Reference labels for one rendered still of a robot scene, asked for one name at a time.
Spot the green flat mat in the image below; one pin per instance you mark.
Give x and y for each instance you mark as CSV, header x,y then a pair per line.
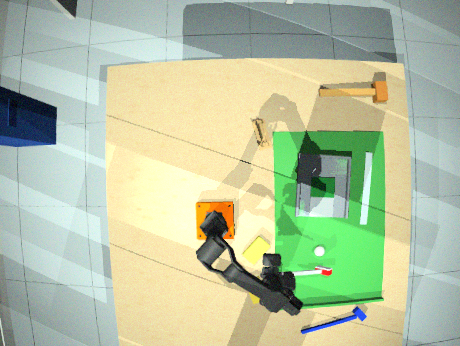
x,y
354,252

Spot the blue putter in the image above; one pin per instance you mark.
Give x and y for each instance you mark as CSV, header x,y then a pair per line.
x,y
357,311

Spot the white golf ball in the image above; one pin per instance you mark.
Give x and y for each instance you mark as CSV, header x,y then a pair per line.
x,y
319,251

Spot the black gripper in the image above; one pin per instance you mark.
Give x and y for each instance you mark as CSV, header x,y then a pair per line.
x,y
274,261

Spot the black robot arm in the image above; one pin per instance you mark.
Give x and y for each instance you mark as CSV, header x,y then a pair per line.
x,y
274,295

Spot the white flat bar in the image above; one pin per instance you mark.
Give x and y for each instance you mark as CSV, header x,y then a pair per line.
x,y
366,188

